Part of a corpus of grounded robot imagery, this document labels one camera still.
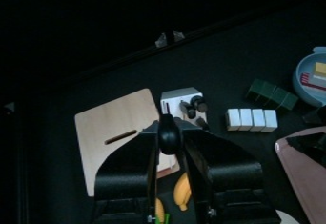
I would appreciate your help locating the red striped toy food slice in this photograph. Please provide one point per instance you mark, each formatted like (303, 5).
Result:
(311, 82)

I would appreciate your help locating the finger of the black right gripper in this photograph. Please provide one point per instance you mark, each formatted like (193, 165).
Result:
(317, 116)
(311, 143)

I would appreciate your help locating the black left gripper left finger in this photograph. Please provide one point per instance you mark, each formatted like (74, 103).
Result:
(123, 170)

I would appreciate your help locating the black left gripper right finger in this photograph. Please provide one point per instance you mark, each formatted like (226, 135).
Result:
(229, 177)

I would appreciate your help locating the white sliced toy food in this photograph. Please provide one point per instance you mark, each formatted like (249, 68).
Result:
(251, 119)

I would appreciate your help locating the grey metal table bracket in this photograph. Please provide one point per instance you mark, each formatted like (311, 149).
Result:
(170, 38)

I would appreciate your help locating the pink plastic tray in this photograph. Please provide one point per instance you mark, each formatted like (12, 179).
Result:
(303, 180)

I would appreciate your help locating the yellow toy food slice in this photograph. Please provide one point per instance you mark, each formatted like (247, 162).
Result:
(320, 69)

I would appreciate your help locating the white toy knife block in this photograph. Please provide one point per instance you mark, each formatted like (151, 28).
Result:
(178, 97)

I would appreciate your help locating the yellow toy bell pepper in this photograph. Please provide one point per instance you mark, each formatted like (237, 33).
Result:
(182, 189)

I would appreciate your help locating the dark green sliced toy food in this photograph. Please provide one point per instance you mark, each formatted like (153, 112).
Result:
(271, 93)

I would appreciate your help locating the light wooden cutting board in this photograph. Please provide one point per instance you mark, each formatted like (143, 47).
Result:
(114, 116)

